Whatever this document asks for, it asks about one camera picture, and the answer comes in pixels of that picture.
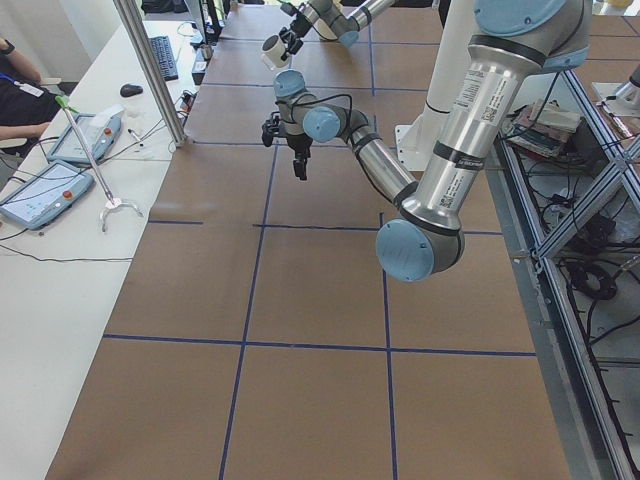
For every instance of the black keyboard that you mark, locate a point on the black keyboard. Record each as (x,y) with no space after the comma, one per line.
(163,53)

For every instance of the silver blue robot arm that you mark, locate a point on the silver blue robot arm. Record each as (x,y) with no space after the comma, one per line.
(345,28)
(487,50)

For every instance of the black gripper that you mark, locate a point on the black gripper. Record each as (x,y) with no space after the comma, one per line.
(289,36)
(298,143)

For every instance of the near teach pendant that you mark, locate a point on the near teach pendant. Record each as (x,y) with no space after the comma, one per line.
(40,200)

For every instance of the far teach pendant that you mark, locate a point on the far teach pendant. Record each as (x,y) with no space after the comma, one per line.
(99,134)

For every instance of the black computer mouse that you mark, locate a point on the black computer mouse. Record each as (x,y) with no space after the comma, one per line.
(129,90)

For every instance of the teach pendant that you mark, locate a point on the teach pendant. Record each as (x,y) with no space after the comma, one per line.
(40,200)
(99,134)

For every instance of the aluminium frame post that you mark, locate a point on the aluminium frame post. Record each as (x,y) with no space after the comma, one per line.
(131,18)

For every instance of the white ribbed HOME mug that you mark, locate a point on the white ribbed HOME mug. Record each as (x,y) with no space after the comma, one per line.
(274,53)

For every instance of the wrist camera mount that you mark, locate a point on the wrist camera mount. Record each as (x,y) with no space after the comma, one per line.
(272,129)

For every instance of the black marker pen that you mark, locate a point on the black marker pen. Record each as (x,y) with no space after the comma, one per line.
(138,139)

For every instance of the white pedestal column base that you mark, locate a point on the white pedestal column base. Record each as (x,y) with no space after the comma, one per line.
(415,141)

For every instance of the aluminium rack frame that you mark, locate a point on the aluminium rack frame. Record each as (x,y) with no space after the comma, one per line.
(573,220)

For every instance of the person in black shirt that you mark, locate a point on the person in black shirt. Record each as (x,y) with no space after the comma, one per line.
(27,108)

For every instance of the stack of books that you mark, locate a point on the stack of books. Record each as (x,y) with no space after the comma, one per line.
(544,130)

